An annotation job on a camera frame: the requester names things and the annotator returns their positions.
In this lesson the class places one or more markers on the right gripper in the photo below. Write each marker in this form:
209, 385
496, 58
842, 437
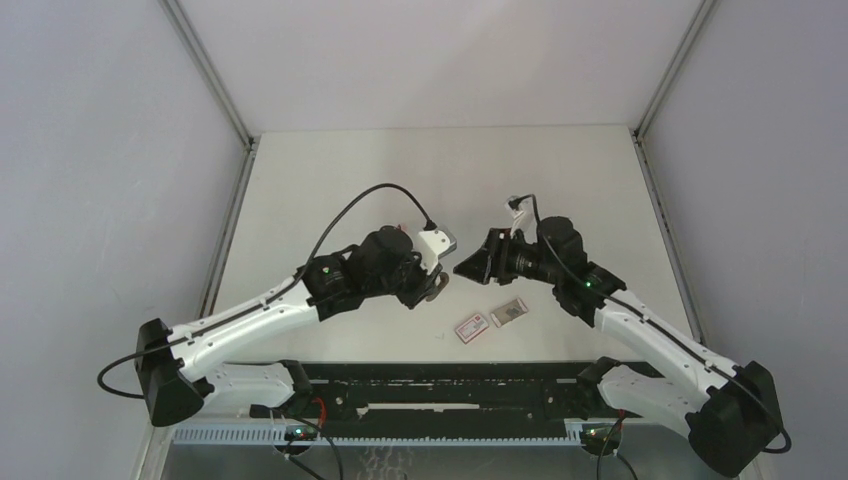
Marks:
485, 264

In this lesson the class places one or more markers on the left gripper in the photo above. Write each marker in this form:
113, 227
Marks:
423, 281

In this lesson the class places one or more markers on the staple box tray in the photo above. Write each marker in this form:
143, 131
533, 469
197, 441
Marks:
508, 312

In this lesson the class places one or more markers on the red white staple box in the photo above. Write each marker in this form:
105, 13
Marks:
471, 328

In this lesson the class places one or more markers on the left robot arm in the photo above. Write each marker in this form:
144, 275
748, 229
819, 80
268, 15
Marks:
188, 368

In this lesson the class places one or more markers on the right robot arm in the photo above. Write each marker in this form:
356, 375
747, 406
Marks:
728, 413

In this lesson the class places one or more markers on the left circuit board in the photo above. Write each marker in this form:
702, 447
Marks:
300, 433

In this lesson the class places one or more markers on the circuit board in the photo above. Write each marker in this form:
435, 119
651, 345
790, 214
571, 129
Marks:
300, 433
593, 437

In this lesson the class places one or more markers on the right circuit board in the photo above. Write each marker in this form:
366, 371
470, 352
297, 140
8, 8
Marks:
593, 437

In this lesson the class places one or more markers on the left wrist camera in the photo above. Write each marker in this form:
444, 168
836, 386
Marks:
433, 245

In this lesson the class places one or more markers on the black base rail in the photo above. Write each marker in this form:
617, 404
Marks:
443, 399

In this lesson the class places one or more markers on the white slotted cable duct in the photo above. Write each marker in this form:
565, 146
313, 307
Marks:
266, 434

